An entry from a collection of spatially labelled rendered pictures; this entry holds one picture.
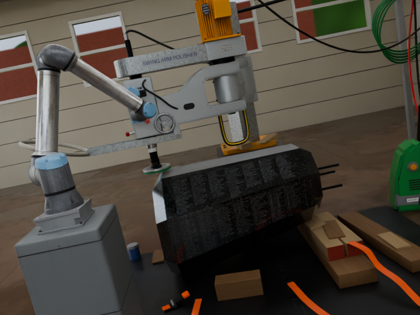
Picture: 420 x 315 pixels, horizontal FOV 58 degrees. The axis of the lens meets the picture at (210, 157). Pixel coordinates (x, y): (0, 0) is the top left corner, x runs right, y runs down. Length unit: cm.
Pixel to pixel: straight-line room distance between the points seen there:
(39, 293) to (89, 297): 23
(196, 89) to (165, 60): 30
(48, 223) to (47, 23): 780
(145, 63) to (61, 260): 147
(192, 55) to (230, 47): 29
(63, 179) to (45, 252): 35
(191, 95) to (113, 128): 638
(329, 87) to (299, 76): 75
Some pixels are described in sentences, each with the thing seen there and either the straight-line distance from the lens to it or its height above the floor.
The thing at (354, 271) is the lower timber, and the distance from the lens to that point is 259.
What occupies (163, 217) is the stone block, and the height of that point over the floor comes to 58.
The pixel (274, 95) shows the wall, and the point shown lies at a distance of 908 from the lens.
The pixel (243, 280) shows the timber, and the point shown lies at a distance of 257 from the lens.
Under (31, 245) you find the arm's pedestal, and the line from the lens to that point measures 197.
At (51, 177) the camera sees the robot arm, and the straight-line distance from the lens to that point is 198.
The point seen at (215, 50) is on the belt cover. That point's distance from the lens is 286.
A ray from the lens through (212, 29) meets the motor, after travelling 292.
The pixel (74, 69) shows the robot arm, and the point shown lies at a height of 159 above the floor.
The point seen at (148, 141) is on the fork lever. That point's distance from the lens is 284.
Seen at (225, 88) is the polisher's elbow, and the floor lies 133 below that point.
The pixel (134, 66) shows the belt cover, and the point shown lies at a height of 161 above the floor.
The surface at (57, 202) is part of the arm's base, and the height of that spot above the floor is 98.
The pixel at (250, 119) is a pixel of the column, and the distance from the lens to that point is 359.
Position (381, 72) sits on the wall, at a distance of 991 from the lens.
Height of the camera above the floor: 138
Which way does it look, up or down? 11 degrees down
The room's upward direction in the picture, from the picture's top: 12 degrees counter-clockwise
